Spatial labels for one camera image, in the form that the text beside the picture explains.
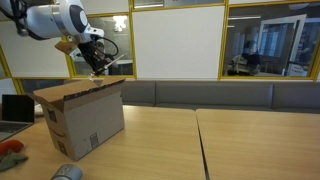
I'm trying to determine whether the grey duct tape roll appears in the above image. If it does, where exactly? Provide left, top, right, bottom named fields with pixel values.
left=50, top=163, right=83, bottom=180

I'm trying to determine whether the brown cardboard shipping box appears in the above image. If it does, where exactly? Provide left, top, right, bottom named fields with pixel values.
left=28, top=76, right=127, bottom=162

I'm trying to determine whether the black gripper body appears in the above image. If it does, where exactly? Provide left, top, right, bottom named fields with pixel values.
left=77, top=40, right=101, bottom=62

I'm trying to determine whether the white glass door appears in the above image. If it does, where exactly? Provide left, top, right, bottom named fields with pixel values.
left=252, top=13, right=308, bottom=78

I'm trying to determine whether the grey laptop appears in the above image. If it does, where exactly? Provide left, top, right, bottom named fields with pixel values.
left=0, top=94, right=36, bottom=143

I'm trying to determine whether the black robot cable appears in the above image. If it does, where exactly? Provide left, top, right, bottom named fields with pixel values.
left=93, top=35, right=120, bottom=58

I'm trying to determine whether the tan wrist camera block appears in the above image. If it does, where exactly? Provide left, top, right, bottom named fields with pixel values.
left=54, top=40, right=81, bottom=56

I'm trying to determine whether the grey upholstered bench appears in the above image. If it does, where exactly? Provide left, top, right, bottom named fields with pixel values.
left=19, top=79, right=320, bottom=114

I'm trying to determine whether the round white table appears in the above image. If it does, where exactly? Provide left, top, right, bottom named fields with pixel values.
left=106, top=59, right=134, bottom=67

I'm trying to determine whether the green cloth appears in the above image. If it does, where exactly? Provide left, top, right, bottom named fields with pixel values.
left=0, top=151, right=29, bottom=173

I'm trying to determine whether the orange cloth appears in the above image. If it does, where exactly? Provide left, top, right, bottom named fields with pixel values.
left=0, top=139, right=25, bottom=157

